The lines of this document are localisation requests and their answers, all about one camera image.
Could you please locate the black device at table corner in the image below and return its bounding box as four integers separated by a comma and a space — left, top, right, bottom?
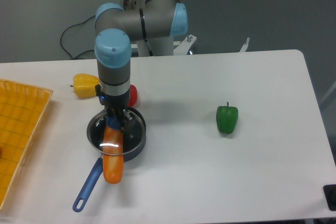
323, 184, 336, 211

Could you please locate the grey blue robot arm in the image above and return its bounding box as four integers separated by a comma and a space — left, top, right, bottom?
94, 0, 188, 129

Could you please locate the green toy bell pepper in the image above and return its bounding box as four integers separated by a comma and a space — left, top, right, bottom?
216, 102, 239, 134

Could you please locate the black cable on floor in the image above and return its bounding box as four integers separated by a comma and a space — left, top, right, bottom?
60, 15, 97, 60

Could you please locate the glass lid blue knob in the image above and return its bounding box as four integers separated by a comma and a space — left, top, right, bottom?
87, 107, 146, 161

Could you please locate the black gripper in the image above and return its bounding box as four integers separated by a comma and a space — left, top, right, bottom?
100, 92, 134, 131

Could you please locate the yellow toy bell pepper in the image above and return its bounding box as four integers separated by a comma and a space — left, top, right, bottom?
72, 73, 99, 99

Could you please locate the orange plastic basket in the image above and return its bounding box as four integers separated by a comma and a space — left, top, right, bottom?
1, 79, 53, 208

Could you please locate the small black camera module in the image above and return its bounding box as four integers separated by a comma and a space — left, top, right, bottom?
94, 84, 101, 98

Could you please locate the red toy bell pepper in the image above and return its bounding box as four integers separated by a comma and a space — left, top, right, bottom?
128, 84, 138, 107

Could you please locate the black pot blue handle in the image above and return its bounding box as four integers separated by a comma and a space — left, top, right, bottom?
72, 107, 146, 212

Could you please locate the orange toy baguette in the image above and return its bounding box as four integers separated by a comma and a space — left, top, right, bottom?
102, 126, 124, 184

